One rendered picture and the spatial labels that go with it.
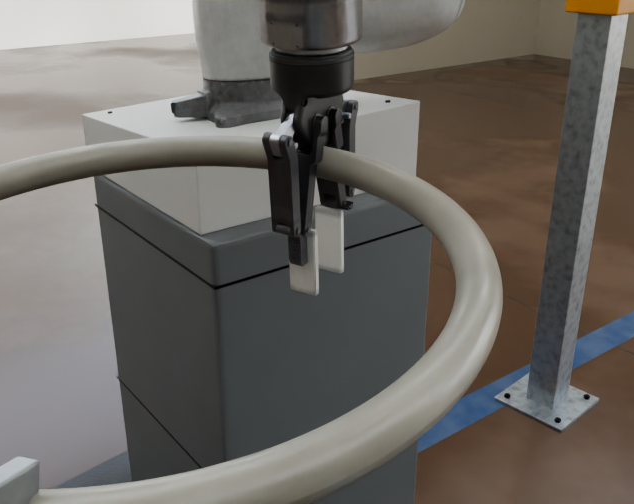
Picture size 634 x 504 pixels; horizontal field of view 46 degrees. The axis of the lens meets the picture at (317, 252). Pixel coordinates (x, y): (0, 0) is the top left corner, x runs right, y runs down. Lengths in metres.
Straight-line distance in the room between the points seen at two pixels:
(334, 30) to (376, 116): 0.48
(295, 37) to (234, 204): 0.40
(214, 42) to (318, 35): 0.48
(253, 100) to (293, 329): 0.33
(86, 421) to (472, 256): 1.64
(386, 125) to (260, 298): 0.32
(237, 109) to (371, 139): 0.20
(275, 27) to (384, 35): 0.49
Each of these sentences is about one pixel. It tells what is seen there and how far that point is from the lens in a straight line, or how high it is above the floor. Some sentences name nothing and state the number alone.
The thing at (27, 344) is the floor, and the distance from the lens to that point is 2.46.
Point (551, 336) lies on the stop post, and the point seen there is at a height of 0.22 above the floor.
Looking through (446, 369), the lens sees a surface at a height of 0.95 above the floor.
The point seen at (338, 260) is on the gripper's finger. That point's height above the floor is 0.85.
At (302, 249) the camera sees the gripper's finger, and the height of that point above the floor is 0.89.
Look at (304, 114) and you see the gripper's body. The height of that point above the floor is 1.02.
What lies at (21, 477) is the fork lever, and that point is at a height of 0.95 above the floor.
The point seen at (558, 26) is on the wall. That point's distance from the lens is 7.99.
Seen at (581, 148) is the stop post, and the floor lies 0.71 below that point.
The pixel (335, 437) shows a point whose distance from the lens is 0.36.
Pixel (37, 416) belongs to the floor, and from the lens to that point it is 2.11.
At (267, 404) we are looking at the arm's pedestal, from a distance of 1.10.
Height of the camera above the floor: 1.16
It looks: 23 degrees down
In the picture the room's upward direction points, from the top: straight up
